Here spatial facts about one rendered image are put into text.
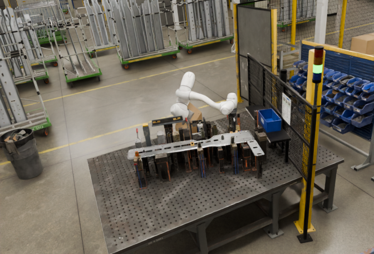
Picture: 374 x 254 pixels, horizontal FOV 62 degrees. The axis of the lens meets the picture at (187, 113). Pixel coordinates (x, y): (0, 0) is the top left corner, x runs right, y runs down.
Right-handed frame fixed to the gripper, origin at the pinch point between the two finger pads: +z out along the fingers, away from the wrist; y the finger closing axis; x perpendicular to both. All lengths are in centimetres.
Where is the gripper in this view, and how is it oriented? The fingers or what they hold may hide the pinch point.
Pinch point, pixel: (233, 128)
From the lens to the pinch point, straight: 339.3
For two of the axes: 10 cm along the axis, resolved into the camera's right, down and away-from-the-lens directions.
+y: 1.2, 4.2, -9.0
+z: 1.1, 9.0, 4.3
